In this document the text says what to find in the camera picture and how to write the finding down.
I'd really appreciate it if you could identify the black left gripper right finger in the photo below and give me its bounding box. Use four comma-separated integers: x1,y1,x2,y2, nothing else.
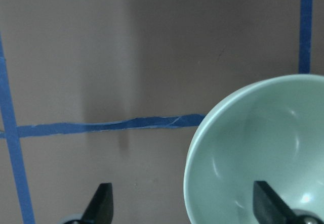
253,181,324,224

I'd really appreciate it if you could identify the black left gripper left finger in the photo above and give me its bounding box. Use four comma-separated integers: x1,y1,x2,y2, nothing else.
80,183,113,224

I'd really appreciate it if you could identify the green ceramic bowl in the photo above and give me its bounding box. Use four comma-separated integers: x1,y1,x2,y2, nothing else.
183,74,323,223

